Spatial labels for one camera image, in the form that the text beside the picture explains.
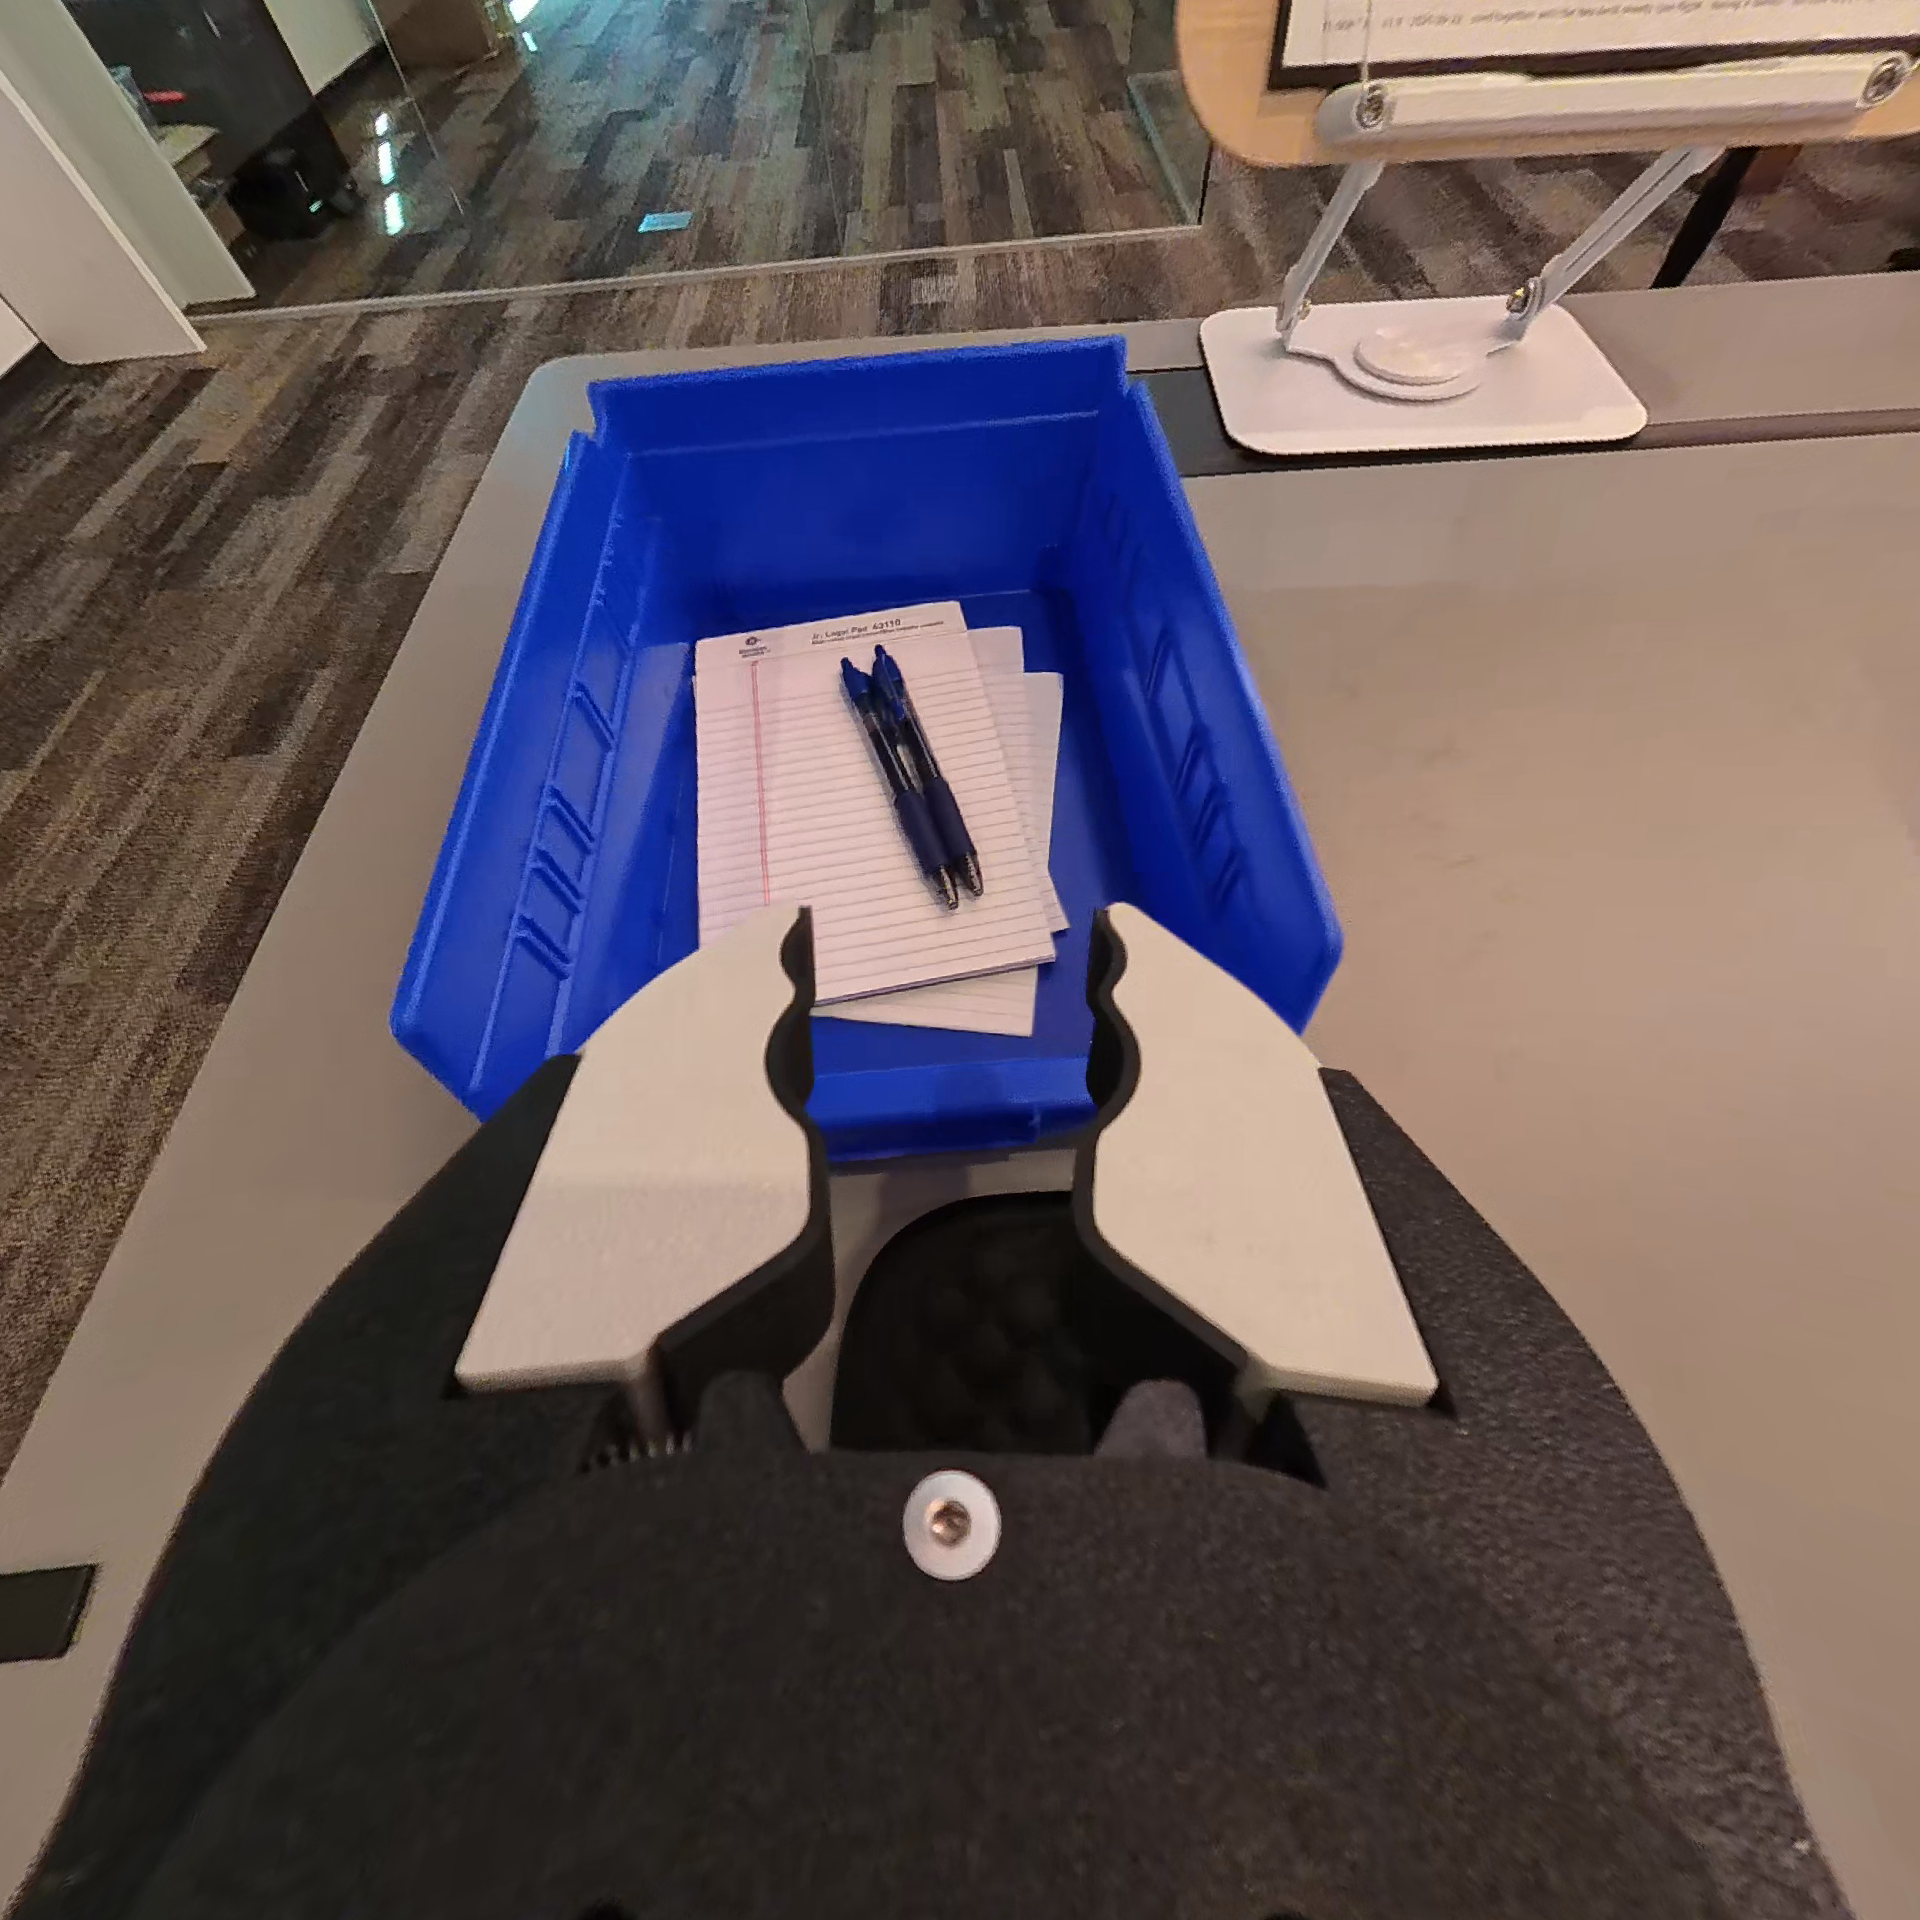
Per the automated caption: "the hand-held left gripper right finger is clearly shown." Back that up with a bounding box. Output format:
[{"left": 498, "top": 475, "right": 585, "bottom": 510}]
[{"left": 1068, "top": 903, "right": 1442, "bottom": 1453}]

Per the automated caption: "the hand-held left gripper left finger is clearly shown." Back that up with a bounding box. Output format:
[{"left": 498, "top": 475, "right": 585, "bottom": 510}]
[{"left": 452, "top": 905, "right": 836, "bottom": 1453}]

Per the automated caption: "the white lined notepad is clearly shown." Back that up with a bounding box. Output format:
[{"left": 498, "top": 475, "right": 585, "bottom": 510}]
[{"left": 691, "top": 599, "right": 1059, "bottom": 1004}]

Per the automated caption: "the blue retractable pen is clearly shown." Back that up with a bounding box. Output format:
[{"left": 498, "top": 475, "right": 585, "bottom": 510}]
[
  {"left": 838, "top": 655, "right": 966, "bottom": 911},
  {"left": 870, "top": 643, "right": 987, "bottom": 898}
]

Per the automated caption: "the blue plastic bin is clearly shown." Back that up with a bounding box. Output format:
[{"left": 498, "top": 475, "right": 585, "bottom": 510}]
[{"left": 386, "top": 334, "right": 1347, "bottom": 1163}]

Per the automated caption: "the handwritten lined paper sheet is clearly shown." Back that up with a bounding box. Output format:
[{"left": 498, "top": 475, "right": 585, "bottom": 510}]
[{"left": 968, "top": 624, "right": 1071, "bottom": 936}]

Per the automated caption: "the glass panel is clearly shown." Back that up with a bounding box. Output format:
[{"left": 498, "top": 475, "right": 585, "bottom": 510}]
[{"left": 60, "top": 0, "right": 1215, "bottom": 321}]

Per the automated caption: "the wooden board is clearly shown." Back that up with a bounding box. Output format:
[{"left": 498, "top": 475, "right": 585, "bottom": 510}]
[{"left": 1173, "top": 0, "right": 1920, "bottom": 170}]

